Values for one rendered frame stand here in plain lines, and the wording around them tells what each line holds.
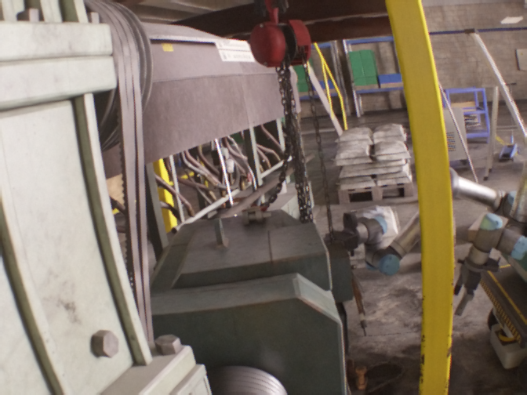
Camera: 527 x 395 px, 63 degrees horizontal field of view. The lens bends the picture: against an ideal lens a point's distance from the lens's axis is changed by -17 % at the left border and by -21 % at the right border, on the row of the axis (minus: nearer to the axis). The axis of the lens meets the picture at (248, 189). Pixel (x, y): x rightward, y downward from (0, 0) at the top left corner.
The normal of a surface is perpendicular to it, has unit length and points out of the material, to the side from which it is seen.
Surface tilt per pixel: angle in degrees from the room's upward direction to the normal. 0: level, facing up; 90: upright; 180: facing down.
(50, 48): 90
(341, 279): 90
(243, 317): 90
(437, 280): 90
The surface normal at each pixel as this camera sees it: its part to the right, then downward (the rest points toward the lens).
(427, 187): -0.34, 0.22
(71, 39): 0.93, -0.09
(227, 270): 0.00, 0.18
